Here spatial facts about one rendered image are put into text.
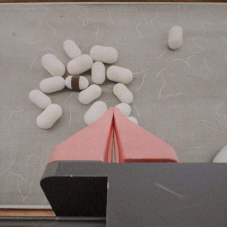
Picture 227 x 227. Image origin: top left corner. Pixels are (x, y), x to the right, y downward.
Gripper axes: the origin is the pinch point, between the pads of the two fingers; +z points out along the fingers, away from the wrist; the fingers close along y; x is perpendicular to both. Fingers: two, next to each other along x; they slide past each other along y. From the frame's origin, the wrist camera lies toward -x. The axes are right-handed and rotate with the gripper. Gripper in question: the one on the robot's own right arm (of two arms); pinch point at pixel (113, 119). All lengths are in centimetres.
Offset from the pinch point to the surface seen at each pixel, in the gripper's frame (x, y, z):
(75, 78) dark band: 0.4, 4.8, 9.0
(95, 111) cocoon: 3.1, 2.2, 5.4
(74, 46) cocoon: -2.7, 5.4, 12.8
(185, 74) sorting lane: 0.7, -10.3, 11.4
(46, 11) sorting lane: -6.3, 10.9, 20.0
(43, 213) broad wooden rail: 11.6, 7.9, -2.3
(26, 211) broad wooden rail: 11.6, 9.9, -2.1
